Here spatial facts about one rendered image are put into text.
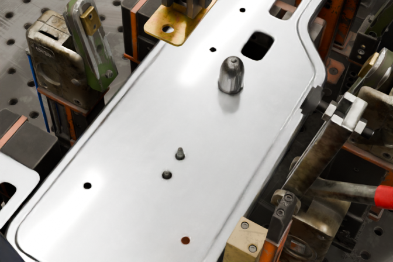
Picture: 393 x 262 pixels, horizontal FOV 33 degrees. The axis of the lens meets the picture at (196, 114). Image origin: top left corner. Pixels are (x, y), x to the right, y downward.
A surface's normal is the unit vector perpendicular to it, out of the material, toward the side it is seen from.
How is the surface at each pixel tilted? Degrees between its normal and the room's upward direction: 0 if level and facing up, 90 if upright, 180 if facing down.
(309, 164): 90
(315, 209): 0
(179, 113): 0
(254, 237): 0
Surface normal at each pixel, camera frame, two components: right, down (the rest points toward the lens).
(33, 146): 0.04, -0.57
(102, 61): 0.85, 0.30
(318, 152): -0.50, 0.70
